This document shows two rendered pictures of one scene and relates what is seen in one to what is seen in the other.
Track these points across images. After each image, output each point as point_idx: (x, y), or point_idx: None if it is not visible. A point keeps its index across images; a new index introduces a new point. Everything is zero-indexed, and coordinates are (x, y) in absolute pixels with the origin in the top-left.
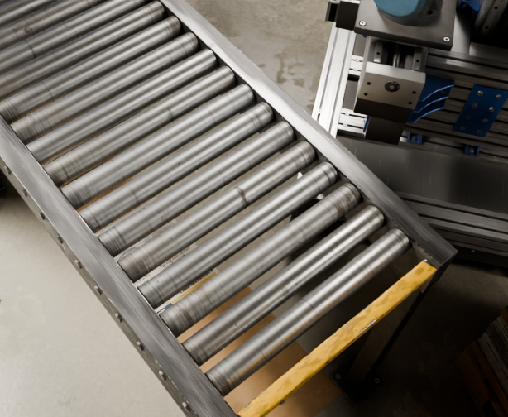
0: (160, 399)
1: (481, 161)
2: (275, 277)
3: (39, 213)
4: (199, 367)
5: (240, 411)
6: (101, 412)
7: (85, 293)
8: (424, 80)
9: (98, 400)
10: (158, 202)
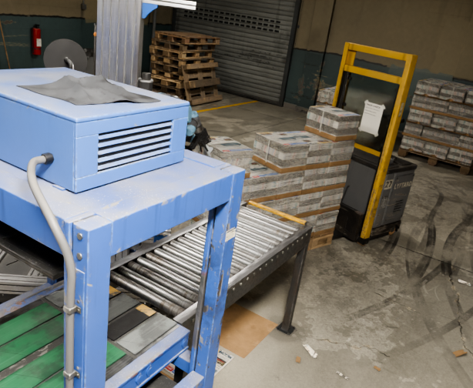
0: (260, 349)
1: (136, 250)
2: (266, 222)
3: (272, 259)
4: (243, 339)
5: (304, 222)
6: (275, 366)
7: (225, 383)
8: None
9: (271, 367)
10: (256, 238)
